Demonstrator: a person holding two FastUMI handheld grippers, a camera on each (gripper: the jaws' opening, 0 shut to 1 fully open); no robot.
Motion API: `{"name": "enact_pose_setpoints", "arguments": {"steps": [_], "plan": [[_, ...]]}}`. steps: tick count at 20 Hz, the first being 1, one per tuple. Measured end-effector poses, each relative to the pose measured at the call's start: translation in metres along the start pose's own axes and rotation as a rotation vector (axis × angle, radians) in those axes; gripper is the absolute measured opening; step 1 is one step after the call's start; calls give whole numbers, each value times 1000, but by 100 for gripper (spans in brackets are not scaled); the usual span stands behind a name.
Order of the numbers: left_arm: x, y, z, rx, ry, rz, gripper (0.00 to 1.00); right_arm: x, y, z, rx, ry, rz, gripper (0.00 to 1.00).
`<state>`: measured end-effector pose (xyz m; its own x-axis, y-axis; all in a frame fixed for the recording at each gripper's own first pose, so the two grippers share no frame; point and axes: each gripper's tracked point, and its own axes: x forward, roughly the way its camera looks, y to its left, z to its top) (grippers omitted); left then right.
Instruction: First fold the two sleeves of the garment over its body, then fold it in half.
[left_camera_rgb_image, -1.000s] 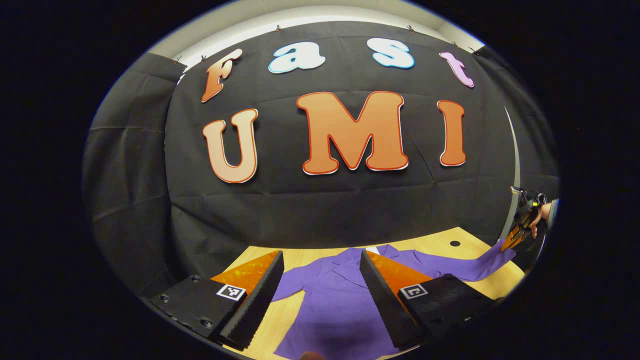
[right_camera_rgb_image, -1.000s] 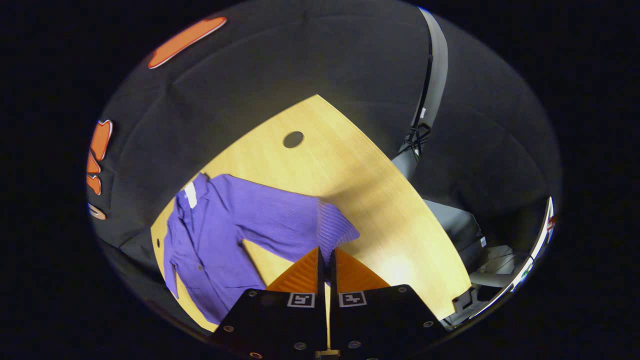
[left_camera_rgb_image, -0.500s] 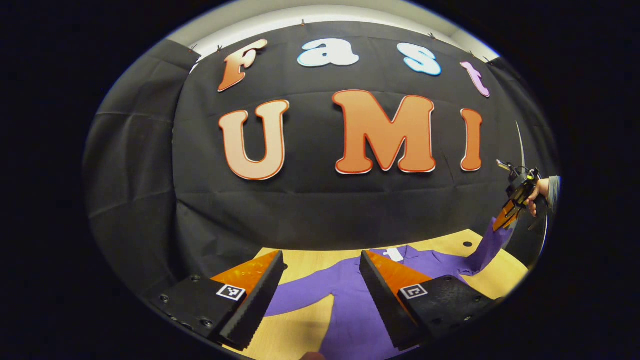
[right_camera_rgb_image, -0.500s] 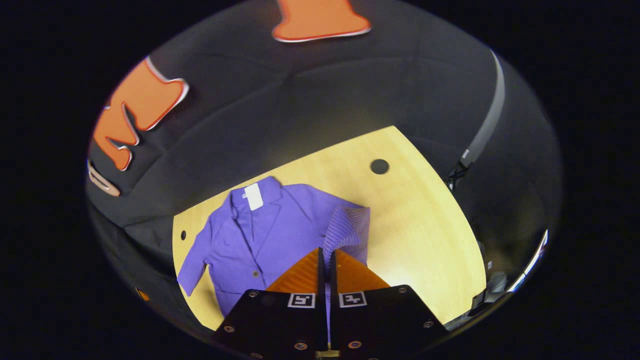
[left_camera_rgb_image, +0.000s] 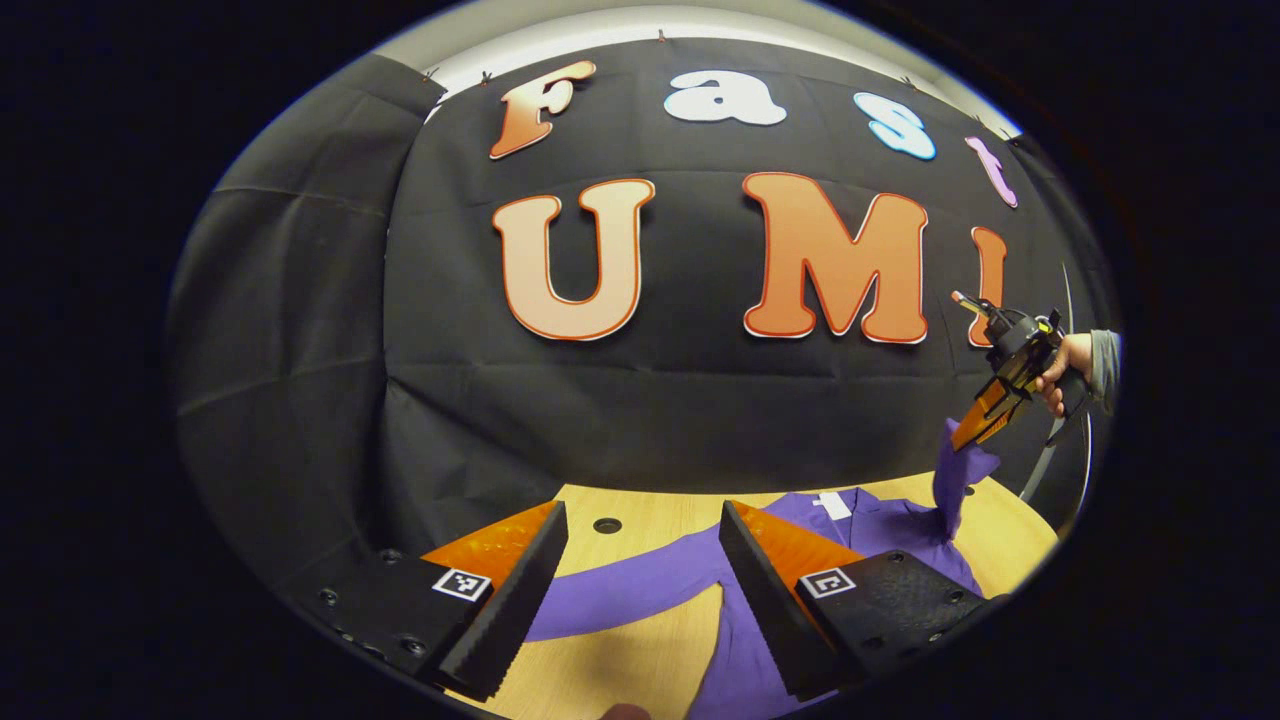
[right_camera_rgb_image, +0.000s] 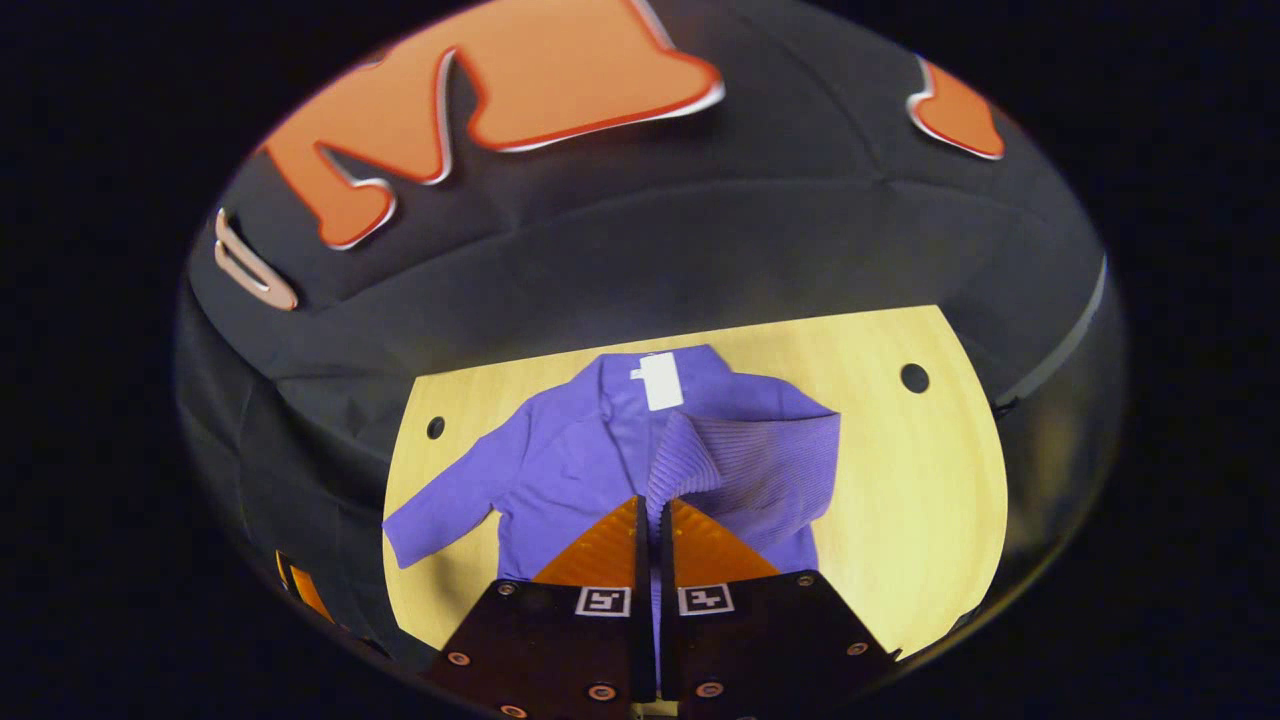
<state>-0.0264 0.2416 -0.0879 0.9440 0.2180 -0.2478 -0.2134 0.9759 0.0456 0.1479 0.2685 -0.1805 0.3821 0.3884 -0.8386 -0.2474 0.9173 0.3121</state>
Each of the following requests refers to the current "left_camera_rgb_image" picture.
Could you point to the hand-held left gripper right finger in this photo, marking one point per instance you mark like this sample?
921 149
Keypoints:
765 600

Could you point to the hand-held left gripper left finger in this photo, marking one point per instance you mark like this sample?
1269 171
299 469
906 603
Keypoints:
515 610

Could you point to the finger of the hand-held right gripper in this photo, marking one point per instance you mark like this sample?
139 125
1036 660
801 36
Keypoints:
990 410

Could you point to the purple shirt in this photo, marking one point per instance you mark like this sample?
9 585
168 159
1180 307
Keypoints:
640 580

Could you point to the black backdrop cloth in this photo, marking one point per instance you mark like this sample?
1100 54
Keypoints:
700 400

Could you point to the plain black curtain cloth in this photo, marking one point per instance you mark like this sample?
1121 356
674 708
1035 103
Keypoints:
290 350

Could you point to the row of small cloth clips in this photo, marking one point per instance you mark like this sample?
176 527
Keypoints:
661 36

